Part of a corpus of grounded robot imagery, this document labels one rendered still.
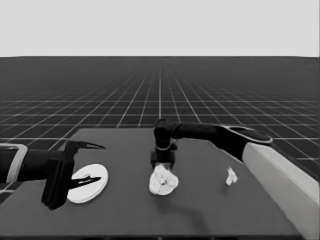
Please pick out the large thick white disc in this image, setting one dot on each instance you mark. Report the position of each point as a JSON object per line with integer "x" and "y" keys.
{"x": 83, "y": 195}

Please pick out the small white T-shaped piece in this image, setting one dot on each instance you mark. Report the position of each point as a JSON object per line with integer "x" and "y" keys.
{"x": 231, "y": 178}

